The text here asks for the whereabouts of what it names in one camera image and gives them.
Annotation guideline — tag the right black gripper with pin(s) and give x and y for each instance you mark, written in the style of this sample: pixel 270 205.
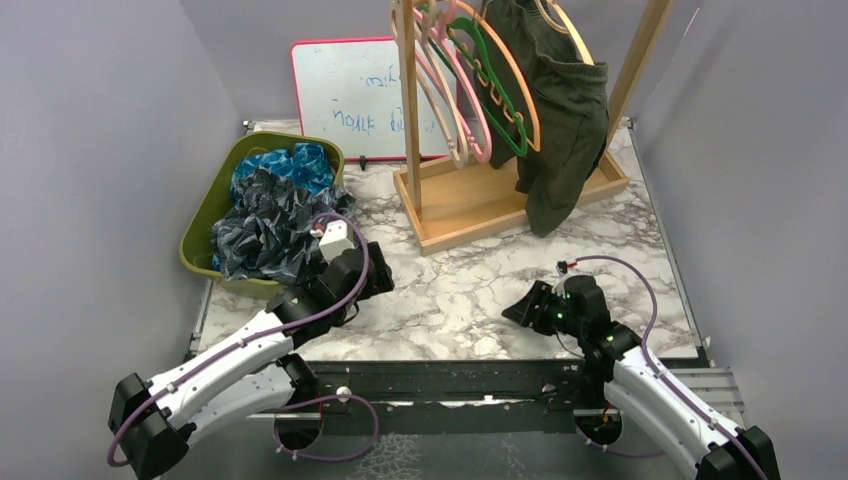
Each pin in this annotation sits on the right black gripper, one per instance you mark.
pixel 525 313

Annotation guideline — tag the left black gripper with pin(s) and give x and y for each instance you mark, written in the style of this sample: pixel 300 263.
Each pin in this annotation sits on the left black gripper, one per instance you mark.
pixel 379 280

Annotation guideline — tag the dark blue patterned shorts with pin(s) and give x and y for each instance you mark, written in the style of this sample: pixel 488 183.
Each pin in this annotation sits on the dark blue patterned shorts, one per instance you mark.
pixel 266 234

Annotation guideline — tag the blue leaf print shorts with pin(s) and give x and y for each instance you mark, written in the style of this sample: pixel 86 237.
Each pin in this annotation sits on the blue leaf print shorts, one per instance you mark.
pixel 306 164

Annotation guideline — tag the green plastic hanger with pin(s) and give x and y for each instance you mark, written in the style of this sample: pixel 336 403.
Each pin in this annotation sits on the green plastic hanger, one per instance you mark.
pixel 473 35

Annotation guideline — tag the pink plastic hanger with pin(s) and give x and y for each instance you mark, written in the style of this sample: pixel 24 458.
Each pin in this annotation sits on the pink plastic hanger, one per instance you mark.
pixel 469 106

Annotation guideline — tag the light wooden hanger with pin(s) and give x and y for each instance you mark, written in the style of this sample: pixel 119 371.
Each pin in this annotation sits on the light wooden hanger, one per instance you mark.
pixel 435 85

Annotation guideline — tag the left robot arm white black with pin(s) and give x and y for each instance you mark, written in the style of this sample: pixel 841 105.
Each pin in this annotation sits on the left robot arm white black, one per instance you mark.
pixel 156 421

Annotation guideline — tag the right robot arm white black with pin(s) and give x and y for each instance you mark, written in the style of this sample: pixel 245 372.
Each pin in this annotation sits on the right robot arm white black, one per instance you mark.
pixel 656 378

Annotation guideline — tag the dark olive shorts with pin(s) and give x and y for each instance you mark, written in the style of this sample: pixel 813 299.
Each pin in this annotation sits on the dark olive shorts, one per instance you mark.
pixel 571 103

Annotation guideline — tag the beige wooden hanger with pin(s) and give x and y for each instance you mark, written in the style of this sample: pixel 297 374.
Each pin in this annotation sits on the beige wooden hanger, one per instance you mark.
pixel 555 16

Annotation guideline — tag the wooden clothes rack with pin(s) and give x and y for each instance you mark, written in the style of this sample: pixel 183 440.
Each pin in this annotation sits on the wooden clothes rack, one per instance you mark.
pixel 448 207

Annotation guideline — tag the olive green plastic basket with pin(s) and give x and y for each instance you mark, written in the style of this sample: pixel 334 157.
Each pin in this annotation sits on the olive green plastic basket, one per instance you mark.
pixel 196 248

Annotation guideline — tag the red framed whiteboard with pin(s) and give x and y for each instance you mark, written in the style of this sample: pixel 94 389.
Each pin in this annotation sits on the red framed whiteboard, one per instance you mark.
pixel 349 92

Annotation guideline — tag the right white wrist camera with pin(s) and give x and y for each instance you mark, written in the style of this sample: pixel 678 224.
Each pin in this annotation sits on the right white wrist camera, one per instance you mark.
pixel 565 270

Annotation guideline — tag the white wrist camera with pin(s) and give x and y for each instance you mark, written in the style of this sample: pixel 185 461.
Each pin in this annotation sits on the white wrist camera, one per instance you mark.
pixel 334 239
pixel 565 270

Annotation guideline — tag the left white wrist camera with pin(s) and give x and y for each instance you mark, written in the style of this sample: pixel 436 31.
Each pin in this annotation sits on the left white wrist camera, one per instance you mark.
pixel 334 239

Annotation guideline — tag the black metal base rail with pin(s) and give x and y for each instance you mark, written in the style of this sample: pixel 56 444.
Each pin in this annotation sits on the black metal base rail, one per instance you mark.
pixel 471 397

